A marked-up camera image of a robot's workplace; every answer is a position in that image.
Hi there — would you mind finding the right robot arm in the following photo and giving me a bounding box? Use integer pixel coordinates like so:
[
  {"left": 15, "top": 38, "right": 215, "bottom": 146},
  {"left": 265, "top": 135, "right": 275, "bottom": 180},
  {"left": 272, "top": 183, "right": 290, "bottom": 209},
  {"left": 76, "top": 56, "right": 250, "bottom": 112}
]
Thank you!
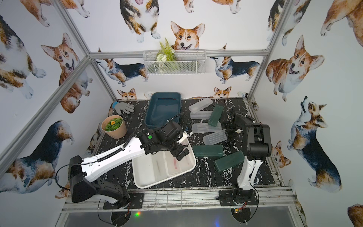
[{"left": 225, "top": 112, "right": 272, "bottom": 197}]

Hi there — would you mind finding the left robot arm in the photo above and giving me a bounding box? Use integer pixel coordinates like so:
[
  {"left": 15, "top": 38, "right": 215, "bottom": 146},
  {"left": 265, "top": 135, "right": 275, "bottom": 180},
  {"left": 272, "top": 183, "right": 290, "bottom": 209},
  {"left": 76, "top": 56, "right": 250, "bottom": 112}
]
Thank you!
[{"left": 69, "top": 121, "right": 189, "bottom": 208}]

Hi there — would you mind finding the white plastic storage box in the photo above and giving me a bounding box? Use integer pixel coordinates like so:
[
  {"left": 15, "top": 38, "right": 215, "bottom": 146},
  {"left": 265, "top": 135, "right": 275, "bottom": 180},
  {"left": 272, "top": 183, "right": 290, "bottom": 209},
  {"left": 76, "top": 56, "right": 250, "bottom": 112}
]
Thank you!
[{"left": 132, "top": 145, "right": 197, "bottom": 189}]

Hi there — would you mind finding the teal plastic storage box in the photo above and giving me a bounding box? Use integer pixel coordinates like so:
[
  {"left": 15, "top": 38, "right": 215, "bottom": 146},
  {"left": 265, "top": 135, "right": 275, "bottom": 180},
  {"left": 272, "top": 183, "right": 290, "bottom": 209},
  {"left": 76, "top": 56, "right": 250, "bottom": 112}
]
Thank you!
[{"left": 145, "top": 92, "right": 182, "bottom": 128}]

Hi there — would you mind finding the dark green case middle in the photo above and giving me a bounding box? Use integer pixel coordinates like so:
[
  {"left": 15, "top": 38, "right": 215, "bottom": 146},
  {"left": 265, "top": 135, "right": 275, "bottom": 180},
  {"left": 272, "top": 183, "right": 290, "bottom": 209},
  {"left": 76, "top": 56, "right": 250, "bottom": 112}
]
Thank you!
[{"left": 192, "top": 145, "right": 224, "bottom": 158}]

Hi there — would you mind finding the dark green case upright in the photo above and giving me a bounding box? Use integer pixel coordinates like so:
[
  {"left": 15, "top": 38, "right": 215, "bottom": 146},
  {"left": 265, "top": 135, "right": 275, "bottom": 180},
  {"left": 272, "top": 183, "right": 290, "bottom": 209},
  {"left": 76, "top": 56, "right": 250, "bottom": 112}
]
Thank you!
[{"left": 208, "top": 105, "right": 224, "bottom": 127}]

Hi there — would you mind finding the dark green case near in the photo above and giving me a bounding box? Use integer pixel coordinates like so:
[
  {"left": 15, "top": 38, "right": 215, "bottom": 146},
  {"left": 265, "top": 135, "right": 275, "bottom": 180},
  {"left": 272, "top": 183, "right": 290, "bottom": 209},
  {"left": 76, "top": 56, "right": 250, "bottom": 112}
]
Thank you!
[{"left": 214, "top": 151, "right": 244, "bottom": 172}]

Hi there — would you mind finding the beige pot with green plant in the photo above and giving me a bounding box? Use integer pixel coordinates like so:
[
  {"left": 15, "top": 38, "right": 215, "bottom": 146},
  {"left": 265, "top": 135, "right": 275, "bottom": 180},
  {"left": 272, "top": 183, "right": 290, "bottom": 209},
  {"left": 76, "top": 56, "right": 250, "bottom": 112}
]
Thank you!
[{"left": 101, "top": 115, "right": 127, "bottom": 139}]

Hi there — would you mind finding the grey work glove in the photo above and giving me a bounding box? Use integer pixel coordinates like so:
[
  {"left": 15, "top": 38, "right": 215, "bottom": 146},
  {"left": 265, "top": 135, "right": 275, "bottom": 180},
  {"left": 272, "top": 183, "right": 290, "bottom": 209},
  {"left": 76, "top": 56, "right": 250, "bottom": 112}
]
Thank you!
[{"left": 112, "top": 101, "right": 134, "bottom": 115}]

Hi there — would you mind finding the artificial fern plant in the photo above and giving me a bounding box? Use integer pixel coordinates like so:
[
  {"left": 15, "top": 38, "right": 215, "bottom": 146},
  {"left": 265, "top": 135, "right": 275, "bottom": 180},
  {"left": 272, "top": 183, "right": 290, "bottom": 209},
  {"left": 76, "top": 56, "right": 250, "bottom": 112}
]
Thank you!
[{"left": 156, "top": 38, "right": 177, "bottom": 73}]

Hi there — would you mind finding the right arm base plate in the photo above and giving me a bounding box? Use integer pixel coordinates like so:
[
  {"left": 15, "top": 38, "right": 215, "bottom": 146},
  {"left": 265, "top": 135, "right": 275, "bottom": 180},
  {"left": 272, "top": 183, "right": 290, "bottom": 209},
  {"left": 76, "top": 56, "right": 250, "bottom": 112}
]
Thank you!
[{"left": 216, "top": 189, "right": 259, "bottom": 207}]

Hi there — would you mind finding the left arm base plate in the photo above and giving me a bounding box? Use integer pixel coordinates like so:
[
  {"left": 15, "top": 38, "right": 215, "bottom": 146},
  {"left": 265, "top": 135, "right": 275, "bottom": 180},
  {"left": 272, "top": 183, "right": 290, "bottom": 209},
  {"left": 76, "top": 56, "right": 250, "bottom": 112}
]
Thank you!
[{"left": 103, "top": 193, "right": 145, "bottom": 210}]

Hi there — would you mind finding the white wire wall basket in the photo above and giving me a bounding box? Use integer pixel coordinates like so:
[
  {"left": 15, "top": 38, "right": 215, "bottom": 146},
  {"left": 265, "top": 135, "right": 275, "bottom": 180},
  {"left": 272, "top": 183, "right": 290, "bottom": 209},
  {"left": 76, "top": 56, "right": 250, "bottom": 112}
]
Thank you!
[{"left": 143, "top": 50, "right": 207, "bottom": 75}]

